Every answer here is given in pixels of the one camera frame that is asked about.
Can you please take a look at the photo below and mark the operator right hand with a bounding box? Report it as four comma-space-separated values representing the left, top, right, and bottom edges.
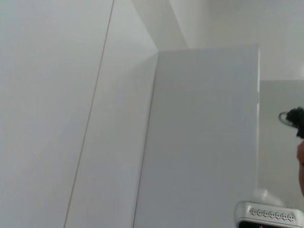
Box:
296, 140, 304, 168

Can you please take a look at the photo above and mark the black teleoperation handle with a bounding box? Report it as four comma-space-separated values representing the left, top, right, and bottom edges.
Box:
278, 106, 304, 139

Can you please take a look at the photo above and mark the operator right forearm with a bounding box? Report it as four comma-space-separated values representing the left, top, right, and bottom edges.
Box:
298, 167, 304, 198

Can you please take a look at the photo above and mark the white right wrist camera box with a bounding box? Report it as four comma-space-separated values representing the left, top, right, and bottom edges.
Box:
234, 200, 303, 228

